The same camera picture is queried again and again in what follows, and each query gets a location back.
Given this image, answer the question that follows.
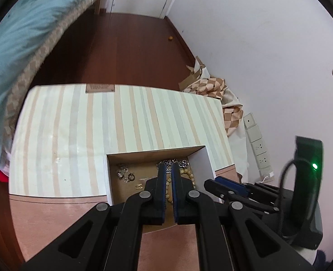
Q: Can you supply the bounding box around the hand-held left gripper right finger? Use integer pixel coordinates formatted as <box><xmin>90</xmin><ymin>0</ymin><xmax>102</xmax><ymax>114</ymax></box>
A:
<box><xmin>171</xmin><ymin>162</ymin><xmax>315</xmax><ymax>271</ymax></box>

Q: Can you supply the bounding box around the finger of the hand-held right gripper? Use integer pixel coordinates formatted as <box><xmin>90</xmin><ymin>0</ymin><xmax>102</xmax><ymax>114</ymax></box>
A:
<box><xmin>204</xmin><ymin>178</ymin><xmax>280</xmax><ymax>213</ymax></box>
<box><xmin>215</xmin><ymin>176</ymin><xmax>281</xmax><ymax>206</ymax></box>

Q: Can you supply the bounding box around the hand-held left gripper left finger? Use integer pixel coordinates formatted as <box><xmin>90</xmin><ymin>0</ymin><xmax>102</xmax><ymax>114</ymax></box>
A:
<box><xmin>20</xmin><ymin>162</ymin><xmax>167</xmax><ymax>271</ymax></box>

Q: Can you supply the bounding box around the wooden bead bracelet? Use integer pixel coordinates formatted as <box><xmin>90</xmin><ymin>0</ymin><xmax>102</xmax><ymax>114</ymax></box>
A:
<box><xmin>166</xmin><ymin>169</ymin><xmax>197</xmax><ymax>204</ymax></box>

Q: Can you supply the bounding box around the chunky silver chain bracelet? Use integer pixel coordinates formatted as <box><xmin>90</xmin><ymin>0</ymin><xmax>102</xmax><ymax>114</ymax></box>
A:
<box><xmin>157</xmin><ymin>160</ymin><xmax>189</xmax><ymax>170</ymax></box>

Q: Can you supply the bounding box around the cardboard box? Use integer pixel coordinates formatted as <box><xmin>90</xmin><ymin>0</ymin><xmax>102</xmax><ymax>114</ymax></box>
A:
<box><xmin>106</xmin><ymin>145</ymin><xmax>216</xmax><ymax>226</ymax></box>

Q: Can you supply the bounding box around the silver coin charm bracelet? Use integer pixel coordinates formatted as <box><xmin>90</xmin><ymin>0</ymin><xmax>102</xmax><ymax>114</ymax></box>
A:
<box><xmin>116</xmin><ymin>164</ymin><xmax>131</xmax><ymax>182</ymax></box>

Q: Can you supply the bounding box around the white cloth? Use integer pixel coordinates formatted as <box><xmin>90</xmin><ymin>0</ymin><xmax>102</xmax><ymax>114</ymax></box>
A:
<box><xmin>229</xmin><ymin>119</ymin><xmax>253</xmax><ymax>177</ymax></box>

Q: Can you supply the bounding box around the brown checkered cloth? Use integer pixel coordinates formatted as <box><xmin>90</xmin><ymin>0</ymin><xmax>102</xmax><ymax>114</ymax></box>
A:
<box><xmin>183</xmin><ymin>76</ymin><xmax>244</xmax><ymax>137</ymax></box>

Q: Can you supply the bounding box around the table with striped cloth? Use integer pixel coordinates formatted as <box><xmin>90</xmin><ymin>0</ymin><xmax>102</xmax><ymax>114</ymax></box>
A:
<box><xmin>8</xmin><ymin>83</ymin><xmax>237</xmax><ymax>271</ymax></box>

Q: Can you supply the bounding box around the checkered mattress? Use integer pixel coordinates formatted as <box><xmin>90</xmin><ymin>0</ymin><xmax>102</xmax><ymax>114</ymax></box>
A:
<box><xmin>3</xmin><ymin>0</ymin><xmax>108</xmax><ymax>159</ymax></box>

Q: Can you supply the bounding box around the light blue duvet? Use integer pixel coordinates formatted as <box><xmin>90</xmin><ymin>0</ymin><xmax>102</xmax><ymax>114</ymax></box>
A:
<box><xmin>0</xmin><ymin>0</ymin><xmax>108</xmax><ymax>173</ymax></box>

